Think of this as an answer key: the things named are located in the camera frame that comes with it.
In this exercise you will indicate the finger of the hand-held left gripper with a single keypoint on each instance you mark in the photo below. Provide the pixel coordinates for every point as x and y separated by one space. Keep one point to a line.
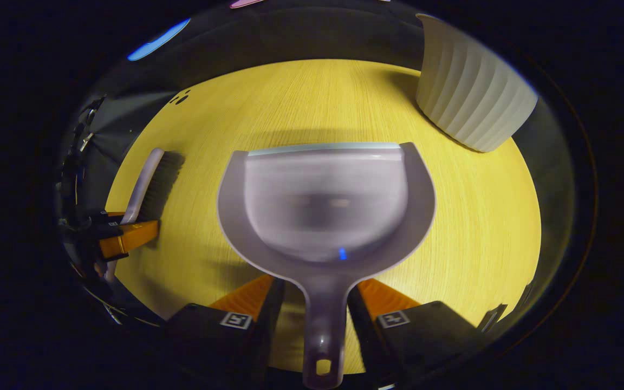
107 219
128 238

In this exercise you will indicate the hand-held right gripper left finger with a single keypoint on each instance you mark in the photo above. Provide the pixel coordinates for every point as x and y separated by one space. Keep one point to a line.
270 325

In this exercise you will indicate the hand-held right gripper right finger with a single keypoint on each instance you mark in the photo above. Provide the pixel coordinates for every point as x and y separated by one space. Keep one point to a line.
363 336

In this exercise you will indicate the pale lilac small broom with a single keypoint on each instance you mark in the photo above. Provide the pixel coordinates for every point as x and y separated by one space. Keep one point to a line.
147 179

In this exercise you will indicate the pale lilac dustpan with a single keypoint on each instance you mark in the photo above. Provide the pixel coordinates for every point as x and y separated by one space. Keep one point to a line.
323 189

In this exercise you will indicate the white ribbed garbage bin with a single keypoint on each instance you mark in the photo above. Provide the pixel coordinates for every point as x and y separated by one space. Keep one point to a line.
469 97

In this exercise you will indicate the yellow wooden desktop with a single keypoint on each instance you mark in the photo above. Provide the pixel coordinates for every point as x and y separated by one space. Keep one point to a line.
209 108

